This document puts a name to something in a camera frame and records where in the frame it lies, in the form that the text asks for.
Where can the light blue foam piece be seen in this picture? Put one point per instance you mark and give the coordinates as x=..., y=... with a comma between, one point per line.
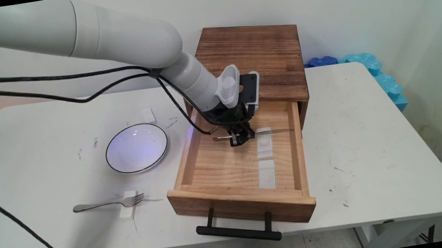
x=386, y=83

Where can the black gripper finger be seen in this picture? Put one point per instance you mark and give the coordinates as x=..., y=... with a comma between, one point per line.
x=235, y=139
x=248, y=132

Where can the dark blue foam piece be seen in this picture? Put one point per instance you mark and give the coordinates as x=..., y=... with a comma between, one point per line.
x=321, y=61

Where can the silver fork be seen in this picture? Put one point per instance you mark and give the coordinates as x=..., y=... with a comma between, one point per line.
x=99, y=205

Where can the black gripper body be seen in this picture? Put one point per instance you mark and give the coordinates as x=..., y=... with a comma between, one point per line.
x=233, y=118

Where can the white cutlery rest block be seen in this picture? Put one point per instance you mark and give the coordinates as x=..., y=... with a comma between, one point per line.
x=127, y=213
x=266, y=175
x=265, y=146
x=148, y=115

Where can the white plate black rim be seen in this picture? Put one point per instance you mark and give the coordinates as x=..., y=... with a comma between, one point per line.
x=136, y=148

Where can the dark brown wooden cabinet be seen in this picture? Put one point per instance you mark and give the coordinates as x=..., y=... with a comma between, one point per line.
x=272, y=57

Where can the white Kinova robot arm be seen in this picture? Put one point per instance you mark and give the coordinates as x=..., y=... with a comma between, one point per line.
x=106, y=32

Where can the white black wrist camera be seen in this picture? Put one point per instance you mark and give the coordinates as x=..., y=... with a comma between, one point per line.
x=229, y=86

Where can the silver table knife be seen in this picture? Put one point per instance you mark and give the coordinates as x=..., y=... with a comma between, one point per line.
x=277, y=131

